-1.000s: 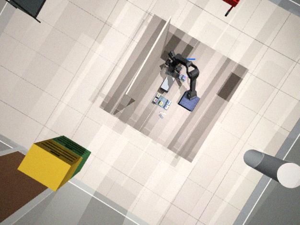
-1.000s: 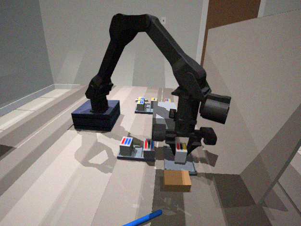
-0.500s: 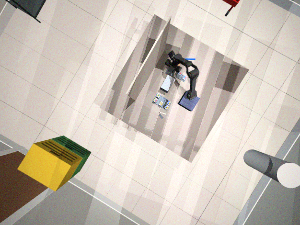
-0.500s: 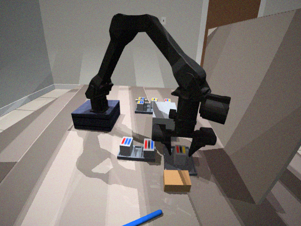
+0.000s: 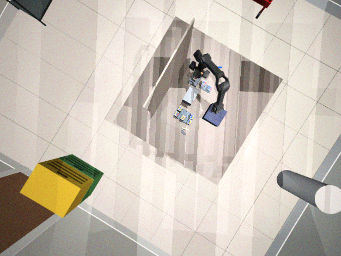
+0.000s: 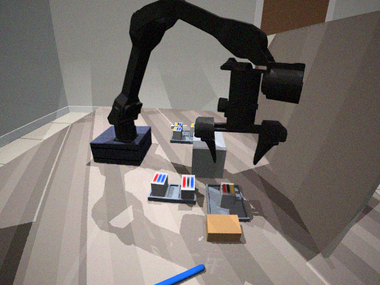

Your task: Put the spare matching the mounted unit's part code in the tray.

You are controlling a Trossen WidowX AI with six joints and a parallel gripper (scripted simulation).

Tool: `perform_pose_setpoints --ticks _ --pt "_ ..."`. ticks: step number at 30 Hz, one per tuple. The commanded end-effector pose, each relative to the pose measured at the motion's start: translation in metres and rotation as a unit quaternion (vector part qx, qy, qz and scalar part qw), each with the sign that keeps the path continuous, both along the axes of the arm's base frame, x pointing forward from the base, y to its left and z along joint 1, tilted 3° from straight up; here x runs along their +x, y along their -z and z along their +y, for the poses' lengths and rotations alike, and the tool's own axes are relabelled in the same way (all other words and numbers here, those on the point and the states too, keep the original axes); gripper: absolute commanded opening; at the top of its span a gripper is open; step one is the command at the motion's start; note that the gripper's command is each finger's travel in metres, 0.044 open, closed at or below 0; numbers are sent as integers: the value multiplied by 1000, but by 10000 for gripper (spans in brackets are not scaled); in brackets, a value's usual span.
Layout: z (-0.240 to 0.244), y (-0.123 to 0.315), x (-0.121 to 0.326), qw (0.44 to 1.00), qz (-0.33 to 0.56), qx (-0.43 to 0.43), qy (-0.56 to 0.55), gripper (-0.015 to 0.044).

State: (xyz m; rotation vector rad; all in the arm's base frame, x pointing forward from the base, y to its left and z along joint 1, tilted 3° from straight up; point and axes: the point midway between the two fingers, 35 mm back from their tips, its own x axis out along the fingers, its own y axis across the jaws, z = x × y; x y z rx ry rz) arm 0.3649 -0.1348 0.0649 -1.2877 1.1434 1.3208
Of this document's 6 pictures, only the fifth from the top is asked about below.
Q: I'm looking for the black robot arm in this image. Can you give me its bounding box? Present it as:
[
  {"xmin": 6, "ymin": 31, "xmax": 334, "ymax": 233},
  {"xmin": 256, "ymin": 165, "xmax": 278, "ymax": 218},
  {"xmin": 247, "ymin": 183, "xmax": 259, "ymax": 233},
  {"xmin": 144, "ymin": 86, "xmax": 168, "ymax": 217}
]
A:
[{"xmin": 193, "ymin": 50, "xmax": 230, "ymax": 114}]

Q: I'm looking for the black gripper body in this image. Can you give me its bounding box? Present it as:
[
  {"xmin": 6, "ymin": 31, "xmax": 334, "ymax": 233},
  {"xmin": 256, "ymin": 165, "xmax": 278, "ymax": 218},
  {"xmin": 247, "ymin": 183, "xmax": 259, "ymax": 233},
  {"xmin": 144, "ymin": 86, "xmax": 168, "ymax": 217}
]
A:
[{"xmin": 189, "ymin": 61, "xmax": 210, "ymax": 78}]

